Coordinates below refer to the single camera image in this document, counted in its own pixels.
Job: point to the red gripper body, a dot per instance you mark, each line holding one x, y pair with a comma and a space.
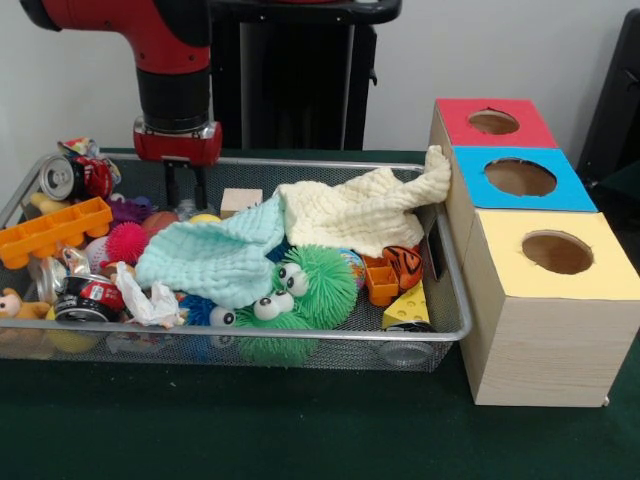
178, 143

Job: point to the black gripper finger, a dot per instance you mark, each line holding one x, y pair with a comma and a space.
171, 184
201, 185

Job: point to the small clear plastic packet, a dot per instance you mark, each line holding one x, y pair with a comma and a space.
186, 207

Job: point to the mint green muslin cloth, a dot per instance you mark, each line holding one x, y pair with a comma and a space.
215, 255

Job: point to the cream muslin cloth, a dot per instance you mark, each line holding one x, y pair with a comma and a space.
350, 210

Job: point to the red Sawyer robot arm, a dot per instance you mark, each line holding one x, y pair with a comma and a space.
170, 50

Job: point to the shallow clear mesh bin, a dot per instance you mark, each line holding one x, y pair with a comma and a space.
452, 300

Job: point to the wooden box with three holes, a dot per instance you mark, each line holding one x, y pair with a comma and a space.
540, 350

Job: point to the small wooden cube block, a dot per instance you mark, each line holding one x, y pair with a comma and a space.
242, 200

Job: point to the pink spiky ball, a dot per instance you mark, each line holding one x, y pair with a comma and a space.
128, 242

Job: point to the orange plastic toy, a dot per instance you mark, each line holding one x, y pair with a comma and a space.
50, 232

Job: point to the red and black soda can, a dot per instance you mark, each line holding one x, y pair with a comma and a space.
95, 297

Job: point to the large green spiky ball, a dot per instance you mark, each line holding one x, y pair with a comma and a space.
325, 275

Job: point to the small green spiky ball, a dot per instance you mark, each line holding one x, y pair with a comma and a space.
268, 340

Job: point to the orange toy block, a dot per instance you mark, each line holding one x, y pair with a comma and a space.
380, 282

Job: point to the orange tiger plush toy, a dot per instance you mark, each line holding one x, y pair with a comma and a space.
405, 265

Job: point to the yellow cheese wedge toy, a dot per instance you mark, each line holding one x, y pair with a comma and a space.
408, 308

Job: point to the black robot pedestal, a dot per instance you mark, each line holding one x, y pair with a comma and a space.
300, 90

